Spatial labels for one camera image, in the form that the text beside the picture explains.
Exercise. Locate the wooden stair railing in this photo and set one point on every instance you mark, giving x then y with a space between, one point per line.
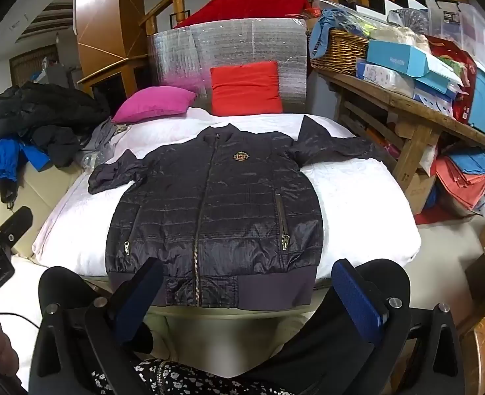
176 4

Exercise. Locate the large red cushion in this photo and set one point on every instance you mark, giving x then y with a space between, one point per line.
246 4

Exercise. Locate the dark quilted zip jacket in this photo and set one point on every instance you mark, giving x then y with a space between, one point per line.
226 197

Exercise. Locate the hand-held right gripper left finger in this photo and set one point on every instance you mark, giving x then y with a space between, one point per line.
137 300

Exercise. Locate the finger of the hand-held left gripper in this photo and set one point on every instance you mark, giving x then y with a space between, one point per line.
12 224

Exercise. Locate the wooden column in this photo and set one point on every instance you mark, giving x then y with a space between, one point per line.
102 16

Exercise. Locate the red gift bag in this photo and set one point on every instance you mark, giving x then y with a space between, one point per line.
452 70

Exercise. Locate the pink pillow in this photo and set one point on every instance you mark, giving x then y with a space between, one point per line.
151 105

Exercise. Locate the stack of red folded cloths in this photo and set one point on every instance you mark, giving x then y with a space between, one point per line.
464 181

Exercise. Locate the white printed tissue pack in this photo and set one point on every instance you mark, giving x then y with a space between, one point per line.
384 76

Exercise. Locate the wicker basket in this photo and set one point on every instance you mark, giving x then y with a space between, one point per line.
341 53

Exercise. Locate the blue cloth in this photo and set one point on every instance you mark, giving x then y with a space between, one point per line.
328 28

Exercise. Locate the grey cloth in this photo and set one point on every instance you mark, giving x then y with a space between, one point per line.
102 135

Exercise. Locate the clear plastic storage box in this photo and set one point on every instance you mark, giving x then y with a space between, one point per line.
460 24

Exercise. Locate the blue jacket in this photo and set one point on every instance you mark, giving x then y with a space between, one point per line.
3 160

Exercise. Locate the red pillow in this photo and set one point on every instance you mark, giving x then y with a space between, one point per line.
244 88

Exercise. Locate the silver foil insulation mat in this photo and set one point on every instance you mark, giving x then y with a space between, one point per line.
226 41

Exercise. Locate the cream sofa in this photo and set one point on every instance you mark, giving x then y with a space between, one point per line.
36 187

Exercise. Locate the white quilted blanket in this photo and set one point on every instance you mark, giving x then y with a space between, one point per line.
361 197

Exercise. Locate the person's floral clothing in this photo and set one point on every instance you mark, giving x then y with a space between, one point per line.
172 378

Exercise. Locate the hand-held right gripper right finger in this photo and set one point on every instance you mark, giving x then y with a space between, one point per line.
355 296

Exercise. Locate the pile of black jackets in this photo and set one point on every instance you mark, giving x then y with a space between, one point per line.
32 111

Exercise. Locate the brown cardboard box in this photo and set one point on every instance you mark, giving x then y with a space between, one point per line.
419 191

